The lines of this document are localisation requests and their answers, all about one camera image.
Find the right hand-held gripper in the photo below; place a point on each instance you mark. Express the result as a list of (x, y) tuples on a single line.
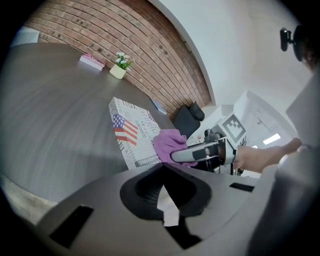
[(233, 128)]

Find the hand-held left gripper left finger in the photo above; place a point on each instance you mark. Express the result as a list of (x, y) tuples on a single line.
[(87, 220)]

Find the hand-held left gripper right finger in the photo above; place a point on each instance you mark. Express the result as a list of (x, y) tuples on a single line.
[(225, 200)]

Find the purple cloth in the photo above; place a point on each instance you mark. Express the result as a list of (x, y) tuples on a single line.
[(167, 142)]

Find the white printed flag book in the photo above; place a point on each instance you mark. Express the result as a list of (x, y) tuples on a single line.
[(135, 140)]

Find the person's right forearm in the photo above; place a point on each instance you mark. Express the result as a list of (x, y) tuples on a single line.
[(260, 157)]

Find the pink book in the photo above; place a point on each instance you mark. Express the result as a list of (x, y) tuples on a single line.
[(92, 62)]

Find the black office chair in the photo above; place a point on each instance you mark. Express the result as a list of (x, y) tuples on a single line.
[(186, 122)]

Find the blue notebook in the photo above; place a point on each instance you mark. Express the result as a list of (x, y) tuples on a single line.
[(158, 106)]

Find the white ceiling light panel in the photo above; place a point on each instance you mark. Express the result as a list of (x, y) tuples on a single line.
[(271, 138)]

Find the person's white shirt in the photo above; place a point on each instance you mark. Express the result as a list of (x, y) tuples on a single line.
[(300, 180)]

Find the potted white flower plant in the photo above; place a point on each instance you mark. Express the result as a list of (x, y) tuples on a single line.
[(117, 71)]

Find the black head-worn camera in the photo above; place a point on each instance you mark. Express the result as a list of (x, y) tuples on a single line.
[(285, 40)]

